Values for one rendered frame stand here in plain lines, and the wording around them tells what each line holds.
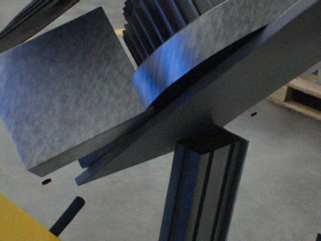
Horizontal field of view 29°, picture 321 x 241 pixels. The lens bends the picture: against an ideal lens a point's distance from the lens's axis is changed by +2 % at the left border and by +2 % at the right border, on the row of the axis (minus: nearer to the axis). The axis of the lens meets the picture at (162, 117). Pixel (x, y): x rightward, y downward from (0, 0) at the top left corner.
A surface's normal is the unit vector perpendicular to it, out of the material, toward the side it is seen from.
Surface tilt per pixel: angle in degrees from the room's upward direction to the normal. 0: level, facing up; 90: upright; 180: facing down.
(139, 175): 0
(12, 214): 0
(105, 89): 55
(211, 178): 90
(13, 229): 0
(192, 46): 77
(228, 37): 66
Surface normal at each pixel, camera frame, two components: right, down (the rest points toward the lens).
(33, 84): -0.02, -0.20
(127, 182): 0.15, -0.90
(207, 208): 0.72, 0.38
